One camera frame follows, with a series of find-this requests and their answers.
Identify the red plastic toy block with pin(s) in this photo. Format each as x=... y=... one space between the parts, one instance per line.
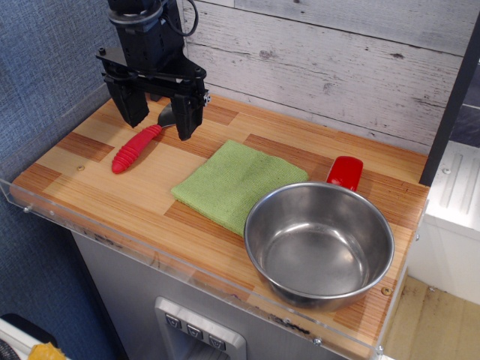
x=346 y=172

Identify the dark grey post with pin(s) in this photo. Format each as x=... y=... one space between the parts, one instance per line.
x=155 y=97
x=453 y=107

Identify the white grooved side counter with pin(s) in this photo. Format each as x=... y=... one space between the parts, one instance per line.
x=445 y=252

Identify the dark grey left post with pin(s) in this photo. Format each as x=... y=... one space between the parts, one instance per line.
x=155 y=97

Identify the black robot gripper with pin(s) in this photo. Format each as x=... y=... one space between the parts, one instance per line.
x=153 y=61

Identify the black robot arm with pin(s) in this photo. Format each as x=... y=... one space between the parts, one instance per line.
x=145 y=14

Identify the clear acrylic table guard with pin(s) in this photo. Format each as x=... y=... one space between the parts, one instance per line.
x=68 y=180

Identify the silver toy fridge cabinet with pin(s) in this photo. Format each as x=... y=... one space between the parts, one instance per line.
x=206 y=307

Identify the yellow object at corner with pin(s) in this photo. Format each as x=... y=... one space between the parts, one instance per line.
x=46 y=351

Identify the red handled metal spoon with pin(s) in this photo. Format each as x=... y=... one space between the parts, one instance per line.
x=128 y=153

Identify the green cloth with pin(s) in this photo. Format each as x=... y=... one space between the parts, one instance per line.
x=226 y=187

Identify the dark grey right post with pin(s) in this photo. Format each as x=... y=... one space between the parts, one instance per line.
x=453 y=107

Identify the stainless steel pot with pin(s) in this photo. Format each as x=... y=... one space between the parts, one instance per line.
x=319 y=245

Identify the silver dispenser button panel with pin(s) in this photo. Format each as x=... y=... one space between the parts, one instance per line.
x=188 y=335

